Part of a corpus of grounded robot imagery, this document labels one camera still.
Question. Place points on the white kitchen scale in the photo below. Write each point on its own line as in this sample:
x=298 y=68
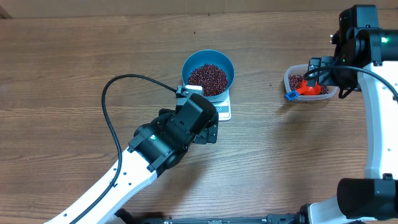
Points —
x=222 y=104

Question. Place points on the blue bowl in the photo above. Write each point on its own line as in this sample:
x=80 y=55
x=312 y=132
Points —
x=212 y=57

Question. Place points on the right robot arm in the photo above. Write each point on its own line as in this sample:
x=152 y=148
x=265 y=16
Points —
x=365 y=60

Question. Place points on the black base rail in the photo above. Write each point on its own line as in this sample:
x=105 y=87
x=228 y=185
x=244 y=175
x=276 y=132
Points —
x=217 y=220

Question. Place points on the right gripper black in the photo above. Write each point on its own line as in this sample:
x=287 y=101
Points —
x=344 y=90

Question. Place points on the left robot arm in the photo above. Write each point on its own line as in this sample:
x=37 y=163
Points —
x=155 y=147

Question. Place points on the clear plastic container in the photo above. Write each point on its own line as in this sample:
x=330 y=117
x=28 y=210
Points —
x=292 y=81

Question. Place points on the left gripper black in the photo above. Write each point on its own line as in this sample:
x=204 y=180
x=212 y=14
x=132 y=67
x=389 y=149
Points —
x=204 y=137

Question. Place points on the red measuring scoop blue handle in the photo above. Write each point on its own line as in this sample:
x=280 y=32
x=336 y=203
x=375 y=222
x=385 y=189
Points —
x=304 y=89

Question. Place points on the red beans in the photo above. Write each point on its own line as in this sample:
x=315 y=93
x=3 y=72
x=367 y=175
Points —
x=211 y=78

